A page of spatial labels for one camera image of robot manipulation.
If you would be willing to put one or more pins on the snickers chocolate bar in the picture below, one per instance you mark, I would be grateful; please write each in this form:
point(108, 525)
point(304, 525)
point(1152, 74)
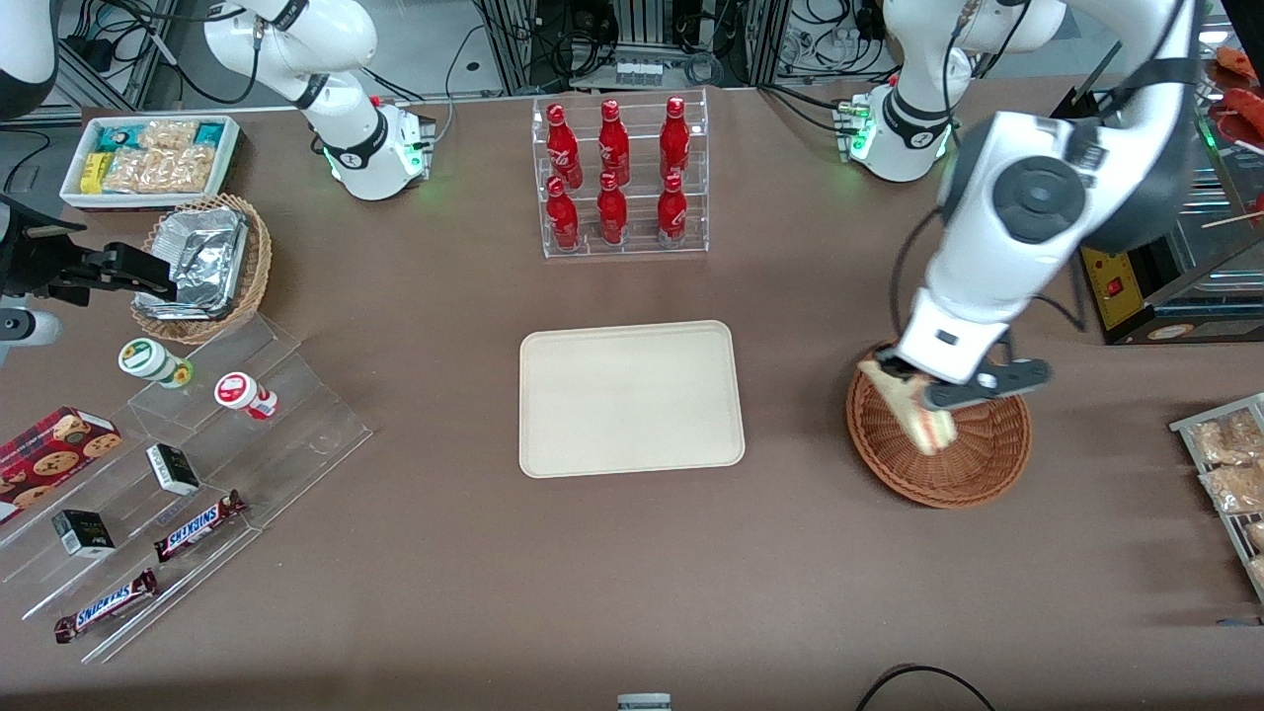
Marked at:
point(104, 605)
point(197, 526)

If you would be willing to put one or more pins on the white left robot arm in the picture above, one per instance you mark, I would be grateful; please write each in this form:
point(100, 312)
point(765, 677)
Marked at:
point(987, 267)

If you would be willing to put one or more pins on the clear bag of fried snacks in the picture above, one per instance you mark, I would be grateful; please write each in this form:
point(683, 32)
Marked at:
point(1234, 489)
point(1257, 573)
point(1254, 535)
point(1229, 439)

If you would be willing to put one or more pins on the red cookie box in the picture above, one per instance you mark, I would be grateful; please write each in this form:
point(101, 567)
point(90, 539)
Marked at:
point(49, 454)

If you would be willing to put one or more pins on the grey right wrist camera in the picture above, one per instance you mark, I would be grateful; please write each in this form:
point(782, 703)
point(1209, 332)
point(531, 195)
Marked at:
point(28, 327)

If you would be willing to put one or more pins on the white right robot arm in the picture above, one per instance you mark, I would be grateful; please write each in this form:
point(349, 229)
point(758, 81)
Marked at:
point(336, 39)

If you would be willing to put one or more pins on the clear acrylic stepped shelf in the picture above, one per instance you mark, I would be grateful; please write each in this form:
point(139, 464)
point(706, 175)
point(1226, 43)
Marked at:
point(296, 434)

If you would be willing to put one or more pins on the red lid yoghurt cup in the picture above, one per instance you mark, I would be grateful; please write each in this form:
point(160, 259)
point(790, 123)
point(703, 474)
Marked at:
point(237, 390)

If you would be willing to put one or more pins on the aluminium foil container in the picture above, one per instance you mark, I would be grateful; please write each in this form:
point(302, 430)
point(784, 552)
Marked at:
point(202, 257)

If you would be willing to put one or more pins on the red cola bottle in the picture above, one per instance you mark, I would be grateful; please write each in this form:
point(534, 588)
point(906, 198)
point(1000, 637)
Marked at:
point(562, 219)
point(671, 213)
point(613, 146)
point(563, 148)
point(674, 143)
point(611, 215)

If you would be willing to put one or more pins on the clear bag of crackers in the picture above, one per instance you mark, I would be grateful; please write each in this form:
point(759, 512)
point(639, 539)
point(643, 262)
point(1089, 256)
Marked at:
point(163, 170)
point(168, 134)

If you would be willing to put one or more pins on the teal snack packet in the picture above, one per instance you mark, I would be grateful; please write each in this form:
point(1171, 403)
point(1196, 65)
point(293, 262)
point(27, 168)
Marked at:
point(117, 138)
point(209, 133)

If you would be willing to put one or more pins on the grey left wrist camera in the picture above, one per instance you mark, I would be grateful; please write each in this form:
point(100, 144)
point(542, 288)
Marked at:
point(1022, 376)

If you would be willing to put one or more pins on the small grey striped object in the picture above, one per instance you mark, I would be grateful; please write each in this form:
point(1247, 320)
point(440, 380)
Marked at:
point(644, 703)

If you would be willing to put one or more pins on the tan oval wicker basket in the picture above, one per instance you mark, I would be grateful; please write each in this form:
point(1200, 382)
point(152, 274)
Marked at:
point(259, 262)

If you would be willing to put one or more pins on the yellow snack packet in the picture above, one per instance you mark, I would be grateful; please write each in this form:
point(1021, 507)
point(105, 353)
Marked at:
point(95, 173)

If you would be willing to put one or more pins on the small black box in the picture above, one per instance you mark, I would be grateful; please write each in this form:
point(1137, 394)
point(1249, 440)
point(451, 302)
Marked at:
point(84, 533)
point(174, 470)

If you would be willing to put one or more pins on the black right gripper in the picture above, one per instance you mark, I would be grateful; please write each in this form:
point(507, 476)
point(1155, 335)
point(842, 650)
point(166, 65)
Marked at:
point(39, 265)

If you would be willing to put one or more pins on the white rectangular snack bin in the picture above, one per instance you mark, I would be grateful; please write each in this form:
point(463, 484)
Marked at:
point(229, 163)

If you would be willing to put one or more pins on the beige plastic tray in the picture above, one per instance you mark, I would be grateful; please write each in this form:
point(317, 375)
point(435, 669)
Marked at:
point(632, 400)

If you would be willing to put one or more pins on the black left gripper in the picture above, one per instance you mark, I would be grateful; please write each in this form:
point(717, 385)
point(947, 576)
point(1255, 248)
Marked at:
point(886, 360)

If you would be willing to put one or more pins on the green lid yoghurt cup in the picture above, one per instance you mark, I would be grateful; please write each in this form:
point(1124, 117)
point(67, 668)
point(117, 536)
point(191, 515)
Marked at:
point(146, 357)

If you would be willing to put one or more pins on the brown round wicker basket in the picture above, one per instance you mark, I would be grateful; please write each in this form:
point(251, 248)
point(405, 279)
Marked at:
point(978, 464)

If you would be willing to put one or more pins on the triangular sandwich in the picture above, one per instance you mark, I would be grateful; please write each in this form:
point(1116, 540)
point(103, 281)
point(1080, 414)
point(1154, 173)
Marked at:
point(923, 425)

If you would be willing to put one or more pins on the clear acrylic bottle rack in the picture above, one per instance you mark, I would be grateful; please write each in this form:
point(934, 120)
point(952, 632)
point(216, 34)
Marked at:
point(642, 247)

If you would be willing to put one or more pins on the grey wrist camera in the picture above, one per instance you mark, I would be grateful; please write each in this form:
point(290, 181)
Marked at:
point(1022, 376)
point(28, 327)

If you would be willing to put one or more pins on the black hot food display case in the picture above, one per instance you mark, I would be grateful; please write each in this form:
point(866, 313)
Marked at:
point(1175, 306)

